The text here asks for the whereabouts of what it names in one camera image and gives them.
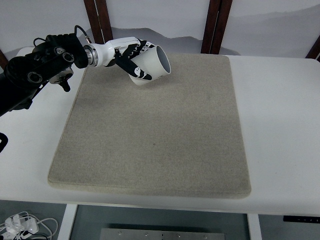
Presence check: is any grey felt mat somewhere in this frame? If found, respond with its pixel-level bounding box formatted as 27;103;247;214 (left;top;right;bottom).
48;53;251;199

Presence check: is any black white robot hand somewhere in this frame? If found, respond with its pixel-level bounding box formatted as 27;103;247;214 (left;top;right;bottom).
91;37;156;81

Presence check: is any dark wooden screen post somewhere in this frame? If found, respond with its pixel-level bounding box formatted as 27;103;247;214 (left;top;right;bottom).
83;0;113;44
200;0;233;55

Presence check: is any white table leg right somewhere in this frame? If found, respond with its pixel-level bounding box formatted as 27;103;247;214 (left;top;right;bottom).
247;213;262;240

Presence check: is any white ribbed cup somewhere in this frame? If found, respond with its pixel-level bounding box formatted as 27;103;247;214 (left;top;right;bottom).
129;45;171;86

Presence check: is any white table leg left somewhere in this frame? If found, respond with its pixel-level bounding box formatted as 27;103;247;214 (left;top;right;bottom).
57;204;78;240

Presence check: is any dark wooden post far left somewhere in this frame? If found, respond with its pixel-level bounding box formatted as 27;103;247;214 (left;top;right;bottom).
0;49;9;70

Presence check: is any black sleeved cable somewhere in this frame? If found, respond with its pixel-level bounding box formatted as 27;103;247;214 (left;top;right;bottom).
0;133;9;154

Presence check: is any black desk control panel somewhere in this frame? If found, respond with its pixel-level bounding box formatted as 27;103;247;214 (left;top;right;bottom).
283;215;320;224

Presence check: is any dark wooden post far right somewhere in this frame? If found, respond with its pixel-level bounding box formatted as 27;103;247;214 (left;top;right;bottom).
305;36;320;62

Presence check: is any dark wooden screen post left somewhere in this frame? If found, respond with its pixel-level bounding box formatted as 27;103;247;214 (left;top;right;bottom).
83;0;113;44

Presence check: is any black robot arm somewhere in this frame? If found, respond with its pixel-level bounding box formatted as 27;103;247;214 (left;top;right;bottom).
0;31;89;115

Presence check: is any white table leg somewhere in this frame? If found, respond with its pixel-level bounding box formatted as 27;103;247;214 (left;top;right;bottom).
57;204;78;240
247;213;262;240

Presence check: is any grey metal base plate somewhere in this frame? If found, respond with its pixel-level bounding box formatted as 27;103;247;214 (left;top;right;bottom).
99;228;226;240

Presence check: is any dark wooden screen post right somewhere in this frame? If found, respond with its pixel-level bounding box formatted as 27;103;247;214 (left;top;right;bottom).
200;0;233;55

